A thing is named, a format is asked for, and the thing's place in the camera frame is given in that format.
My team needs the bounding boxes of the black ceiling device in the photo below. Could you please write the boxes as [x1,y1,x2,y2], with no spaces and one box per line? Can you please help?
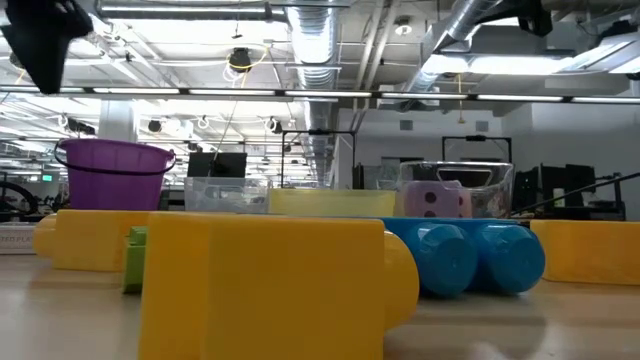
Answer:
[227,46,253,74]

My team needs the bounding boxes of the orange-yellow toy block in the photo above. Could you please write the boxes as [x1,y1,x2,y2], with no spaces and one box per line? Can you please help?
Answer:
[528,218,640,287]

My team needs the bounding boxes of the thin black rod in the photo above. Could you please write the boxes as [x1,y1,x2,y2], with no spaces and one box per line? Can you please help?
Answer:
[513,171,640,213]

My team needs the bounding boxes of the small clear plastic container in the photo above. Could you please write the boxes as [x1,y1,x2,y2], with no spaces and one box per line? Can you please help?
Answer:
[183,175,272,214]

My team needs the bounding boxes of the purple plastic bucket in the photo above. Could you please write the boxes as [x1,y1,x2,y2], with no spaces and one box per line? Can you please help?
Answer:
[53,137,178,212]

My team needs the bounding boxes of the purple foam die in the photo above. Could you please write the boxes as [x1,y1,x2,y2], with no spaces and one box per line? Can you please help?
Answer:
[402,179,464,219]

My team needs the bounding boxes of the black workstation equipment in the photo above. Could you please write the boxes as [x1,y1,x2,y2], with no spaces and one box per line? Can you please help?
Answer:
[513,163,627,222]

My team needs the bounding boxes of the large blue toy block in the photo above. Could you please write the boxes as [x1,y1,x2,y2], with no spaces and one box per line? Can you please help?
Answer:
[380,215,547,298]

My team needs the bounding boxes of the pink foam die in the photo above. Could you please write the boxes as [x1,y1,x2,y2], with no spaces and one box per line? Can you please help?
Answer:
[457,187,474,219]

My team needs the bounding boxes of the white playing card box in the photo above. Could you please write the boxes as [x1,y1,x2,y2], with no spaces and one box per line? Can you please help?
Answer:
[0,222,37,256]

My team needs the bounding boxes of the lime green toy block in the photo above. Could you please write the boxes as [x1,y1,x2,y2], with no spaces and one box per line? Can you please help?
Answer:
[121,225,149,295]

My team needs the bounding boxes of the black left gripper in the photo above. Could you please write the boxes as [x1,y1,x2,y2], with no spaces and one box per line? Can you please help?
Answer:
[0,0,95,96]

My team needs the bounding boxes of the clear plastic bin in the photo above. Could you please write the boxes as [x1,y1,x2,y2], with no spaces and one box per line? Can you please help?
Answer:
[398,160,516,220]

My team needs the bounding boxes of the long ceiling light strip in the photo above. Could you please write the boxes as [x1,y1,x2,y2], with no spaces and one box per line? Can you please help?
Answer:
[0,84,640,105]

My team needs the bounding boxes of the yellow toy block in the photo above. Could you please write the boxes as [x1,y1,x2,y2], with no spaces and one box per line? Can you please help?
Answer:
[136,210,421,360]
[31,208,152,273]

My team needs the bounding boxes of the black computer monitor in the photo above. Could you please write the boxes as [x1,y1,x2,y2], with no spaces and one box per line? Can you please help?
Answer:
[186,151,249,179]

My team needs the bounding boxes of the yellow translucent tray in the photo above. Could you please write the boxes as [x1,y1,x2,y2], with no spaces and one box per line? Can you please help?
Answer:
[268,187,397,218]

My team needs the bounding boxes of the silver slanted ventilation duct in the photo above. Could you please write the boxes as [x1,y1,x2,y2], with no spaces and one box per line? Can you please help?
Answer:
[399,0,504,96]

